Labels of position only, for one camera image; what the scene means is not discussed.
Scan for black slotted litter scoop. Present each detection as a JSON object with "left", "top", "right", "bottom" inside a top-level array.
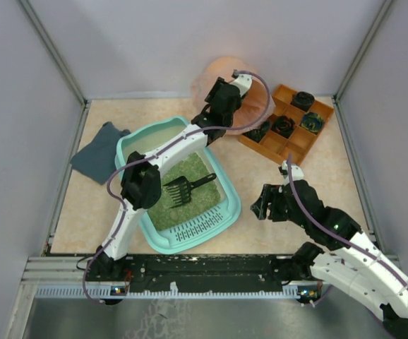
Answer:
[{"left": 163, "top": 173, "right": 217, "bottom": 208}]

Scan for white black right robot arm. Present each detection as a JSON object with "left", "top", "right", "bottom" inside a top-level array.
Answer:
[{"left": 250, "top": 160, "right": 408, "bottom": 338}]

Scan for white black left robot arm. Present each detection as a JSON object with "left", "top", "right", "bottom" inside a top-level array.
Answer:
[{"left": 83, "top": 71, "right": 253, "bottom": 278}]

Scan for teal plastic litter box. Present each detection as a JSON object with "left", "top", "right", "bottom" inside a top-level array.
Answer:
[{"left": 114, "top": 116, "right": 241, "bottom": 254}]

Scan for green cat litter pellets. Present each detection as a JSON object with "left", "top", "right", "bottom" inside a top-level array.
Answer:
[{"left": 148, "top": 153, "right": 222, "bottom": 231}]

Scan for orange bin with plastic liner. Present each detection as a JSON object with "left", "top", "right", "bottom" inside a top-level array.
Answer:
[{"left": 191, "top": 56, "right": 274, "bottom": 129}]

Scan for dark green rolled sock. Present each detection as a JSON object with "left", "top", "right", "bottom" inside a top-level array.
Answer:
[{"left": 243, "top": 120, "right": 271, "bottom": 143}]

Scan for black orange rolled sock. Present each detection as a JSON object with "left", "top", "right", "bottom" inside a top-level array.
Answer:
[{"left": 271, "top": 115, "right": 296, "bottom": 138}]

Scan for orange wooden compartment tray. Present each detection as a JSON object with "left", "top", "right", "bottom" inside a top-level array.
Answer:
[{"left": 239, "top": 84, "right": 335, "bottom": 165}]

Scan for blue yellow rolled sock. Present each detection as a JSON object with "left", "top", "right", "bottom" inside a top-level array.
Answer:
[{"left": 300, "top": 112, "right": 325, "bottom": 134}]

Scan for folded dark grey cloth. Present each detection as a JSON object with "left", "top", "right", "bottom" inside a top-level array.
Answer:
[{"left": 70, "top": 121, "right": 131, "bottom": 185}]

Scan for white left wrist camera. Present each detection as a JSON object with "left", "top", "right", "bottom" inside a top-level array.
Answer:
[{"left": 230, "top": 70, "right": 253, "bottom": 97}]

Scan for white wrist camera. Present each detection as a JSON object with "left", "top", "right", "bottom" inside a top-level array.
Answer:
[
  {"left": 230, "top": 70, "right": 253, "bottom": 97},
  {"left": 279, "top": 160, "right": 304, "bottom": 185}
]

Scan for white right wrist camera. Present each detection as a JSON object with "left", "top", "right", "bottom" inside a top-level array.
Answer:
[{"left": 279, "top": 160, "right": 304, "bottom": 185}]

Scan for white slotted cable duct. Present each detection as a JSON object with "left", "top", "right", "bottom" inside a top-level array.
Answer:
[{"left": 34, "top": 282, "right": 327, "bottom": 299}]

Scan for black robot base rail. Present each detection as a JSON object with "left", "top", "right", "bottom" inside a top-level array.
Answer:
[{"left": 84, "top": 254, "right": 323, "bottom": 304}]

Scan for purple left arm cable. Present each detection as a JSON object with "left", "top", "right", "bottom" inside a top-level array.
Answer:
[{"left": 82, "top": 72, "right": 272, "bottom": 305}]

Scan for aluminium frame rail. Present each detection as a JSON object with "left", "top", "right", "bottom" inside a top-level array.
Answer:
[{"left": 20, "top": 254, "right": 402, "bottom": 283}]

